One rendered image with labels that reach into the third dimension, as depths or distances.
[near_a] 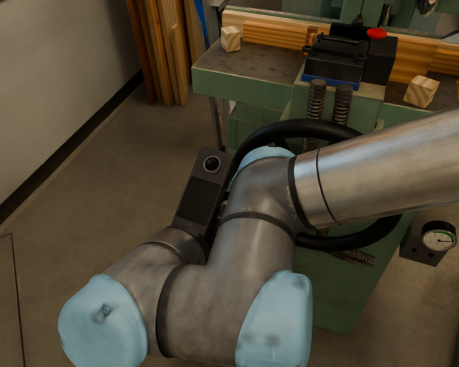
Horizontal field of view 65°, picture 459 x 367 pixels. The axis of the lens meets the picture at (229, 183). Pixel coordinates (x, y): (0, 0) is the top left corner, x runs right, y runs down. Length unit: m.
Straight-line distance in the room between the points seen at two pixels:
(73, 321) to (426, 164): 0.29
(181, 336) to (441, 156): 0.23
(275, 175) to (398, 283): 1.28
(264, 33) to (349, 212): 0.61
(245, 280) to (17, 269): 1.47
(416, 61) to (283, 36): 0.27
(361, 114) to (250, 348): 0.43
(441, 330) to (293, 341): 1.30
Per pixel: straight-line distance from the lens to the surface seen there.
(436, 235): 0.84
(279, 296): 0.27
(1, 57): 1.72
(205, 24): 1.59
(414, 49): 0.76
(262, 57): 0.81
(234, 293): 0.28
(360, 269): 1.06
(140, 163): 1.94
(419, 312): 1.55
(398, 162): 0.30
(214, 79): 0.77
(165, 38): 2.17
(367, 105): 0.61
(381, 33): 0.65
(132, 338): 0.29
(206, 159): 0.44
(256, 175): 0.35
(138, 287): 0.31
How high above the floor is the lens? 1.25
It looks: 45 degrees down
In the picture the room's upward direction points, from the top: straight up
